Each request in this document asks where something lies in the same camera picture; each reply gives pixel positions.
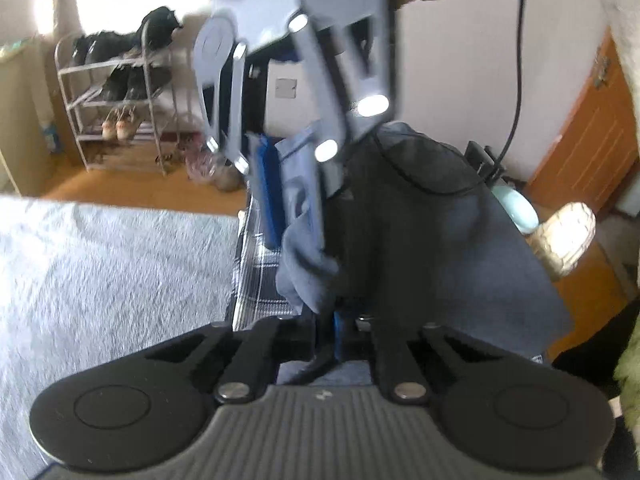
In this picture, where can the black cabinet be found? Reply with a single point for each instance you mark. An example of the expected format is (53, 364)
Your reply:
(255, 95)

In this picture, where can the orange wooden door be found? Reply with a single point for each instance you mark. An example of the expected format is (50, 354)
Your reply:
(595, 140)

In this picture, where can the beige shoes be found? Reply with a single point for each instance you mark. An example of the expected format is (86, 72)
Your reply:
(119, 125)

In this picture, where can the pale teal round object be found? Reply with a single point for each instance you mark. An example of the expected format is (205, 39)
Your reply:
(517, 210)

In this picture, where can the plaid bed sheet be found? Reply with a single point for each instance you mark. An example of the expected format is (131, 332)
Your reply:
(255, 270)

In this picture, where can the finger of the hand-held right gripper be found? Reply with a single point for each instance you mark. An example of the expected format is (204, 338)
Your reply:
(305, 180)
(265, 190)

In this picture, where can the black shoes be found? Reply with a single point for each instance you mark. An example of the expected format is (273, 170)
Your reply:
(130, 85)

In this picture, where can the black boots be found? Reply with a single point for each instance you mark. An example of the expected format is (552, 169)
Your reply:
(125, 40)

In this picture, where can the metal shoe rack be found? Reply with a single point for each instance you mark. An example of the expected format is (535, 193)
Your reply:
(150, 110)

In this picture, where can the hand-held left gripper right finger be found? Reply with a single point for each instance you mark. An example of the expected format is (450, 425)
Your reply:
(342, 340)

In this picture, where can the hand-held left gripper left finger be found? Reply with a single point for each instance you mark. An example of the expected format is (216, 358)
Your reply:
(295, 340)

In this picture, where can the fluffy beige slipper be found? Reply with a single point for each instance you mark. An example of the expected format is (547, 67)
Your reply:
(565, 240)

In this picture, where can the wall socket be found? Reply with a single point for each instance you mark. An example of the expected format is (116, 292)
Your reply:
(286, 88)

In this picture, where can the blue bottle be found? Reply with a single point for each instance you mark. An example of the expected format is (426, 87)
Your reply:
(53, 137)

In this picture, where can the dark grey fleece-lined pants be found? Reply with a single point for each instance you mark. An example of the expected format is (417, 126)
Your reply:
(425, 260)

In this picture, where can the clear plastic bag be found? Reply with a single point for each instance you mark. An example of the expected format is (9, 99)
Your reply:
(210, 170)

